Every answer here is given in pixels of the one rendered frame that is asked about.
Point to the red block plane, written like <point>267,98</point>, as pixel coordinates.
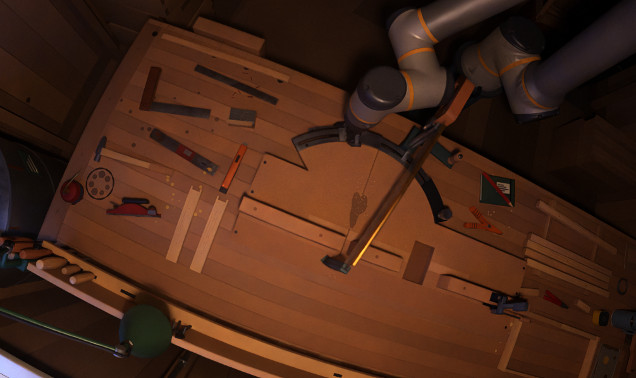
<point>131,209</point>

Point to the tiny wooden block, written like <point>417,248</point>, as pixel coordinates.
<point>582,305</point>

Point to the grey cup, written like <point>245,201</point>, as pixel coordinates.
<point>625,319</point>

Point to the green desk lamp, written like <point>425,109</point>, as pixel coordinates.
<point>145,331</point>

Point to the teal stop shoe clamp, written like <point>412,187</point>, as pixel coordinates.
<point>443,152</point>

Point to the pale wooden frame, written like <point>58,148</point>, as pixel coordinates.
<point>510,344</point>

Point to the thick wooden block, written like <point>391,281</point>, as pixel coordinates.
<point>228,35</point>

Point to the dark curved quadrant rail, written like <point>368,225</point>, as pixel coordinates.
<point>386,147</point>

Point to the orange spring clamp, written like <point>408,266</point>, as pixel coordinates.
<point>481,223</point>

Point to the grey metal plate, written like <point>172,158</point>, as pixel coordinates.
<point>604,362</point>

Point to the long thin wooden strip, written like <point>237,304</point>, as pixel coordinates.
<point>223,55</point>

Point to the red round tin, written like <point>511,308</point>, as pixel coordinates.
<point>72,192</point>

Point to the yellow tape measure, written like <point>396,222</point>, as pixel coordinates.
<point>600,317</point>

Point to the round disc with holes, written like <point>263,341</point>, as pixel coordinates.
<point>100,184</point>

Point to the brown mitre box base board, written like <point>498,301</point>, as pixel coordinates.
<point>328,178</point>

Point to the pale wooden bar blank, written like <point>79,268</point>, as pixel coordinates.
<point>570,254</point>
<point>565,277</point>
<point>183,223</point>
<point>208,234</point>
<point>575,226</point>
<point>565,261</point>

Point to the short wooden fence piece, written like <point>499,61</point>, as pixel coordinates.
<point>462,288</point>

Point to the small brown wooden block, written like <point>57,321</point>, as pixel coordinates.
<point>418,261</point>

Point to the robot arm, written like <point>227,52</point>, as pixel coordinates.
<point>507,58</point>

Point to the dark steel ruler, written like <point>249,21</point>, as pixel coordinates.
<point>236,84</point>

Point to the grey drum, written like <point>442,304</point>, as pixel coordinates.
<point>8,184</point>

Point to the small grey sanding block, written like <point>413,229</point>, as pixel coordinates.
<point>243,115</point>

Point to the red pencil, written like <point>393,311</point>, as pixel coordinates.
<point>497,189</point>

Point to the wooden blank rack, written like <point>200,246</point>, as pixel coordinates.
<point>546,223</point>

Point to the small dark bench clamp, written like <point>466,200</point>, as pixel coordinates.
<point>181,330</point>

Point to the green notebook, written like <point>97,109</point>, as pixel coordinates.
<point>494,194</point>

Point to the grey and red spirit level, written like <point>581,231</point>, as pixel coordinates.
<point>184,151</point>

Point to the try square with brown stock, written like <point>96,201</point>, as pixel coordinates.
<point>151,86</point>

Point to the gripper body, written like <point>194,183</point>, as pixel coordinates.
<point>353,134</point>

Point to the long wooden fence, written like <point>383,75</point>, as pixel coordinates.
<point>297,223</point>

